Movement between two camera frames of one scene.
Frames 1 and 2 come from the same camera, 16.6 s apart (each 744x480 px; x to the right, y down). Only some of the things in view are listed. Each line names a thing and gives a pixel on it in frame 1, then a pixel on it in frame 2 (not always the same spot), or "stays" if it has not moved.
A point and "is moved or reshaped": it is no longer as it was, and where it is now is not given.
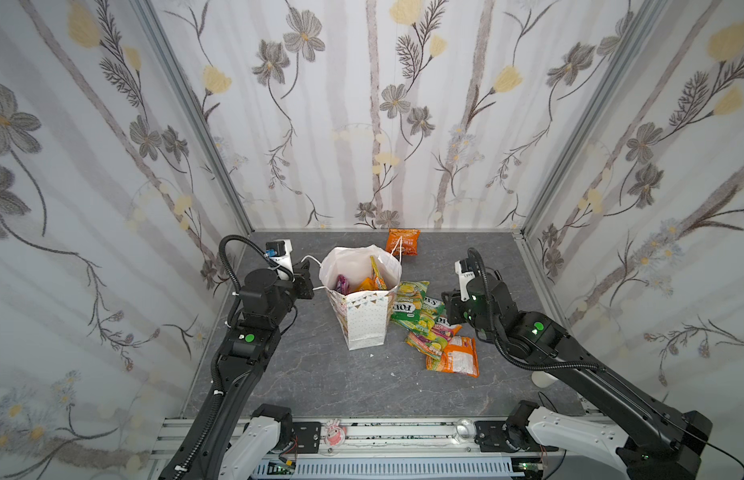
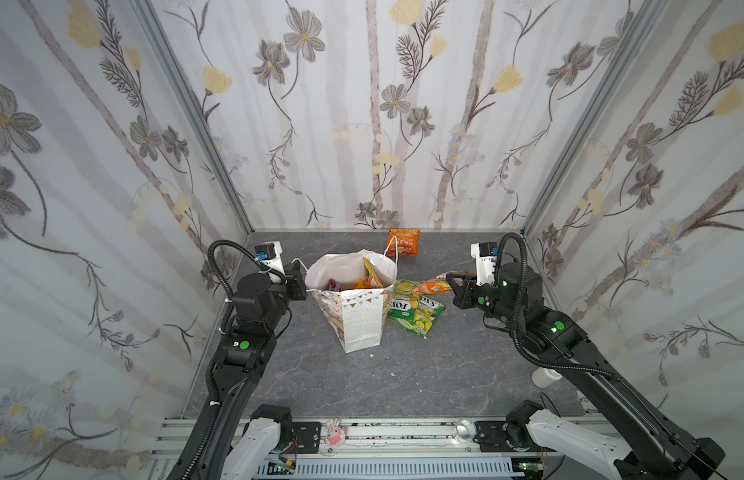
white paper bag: (361, 281) is moved or reshaped
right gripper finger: (454, 305) -> (463, 286)
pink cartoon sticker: (335, 433) stays
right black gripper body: (456, 306) -> (462, 291)
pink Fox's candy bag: (434, 344) -> (432, 286)
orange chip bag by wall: (402, 241) stays
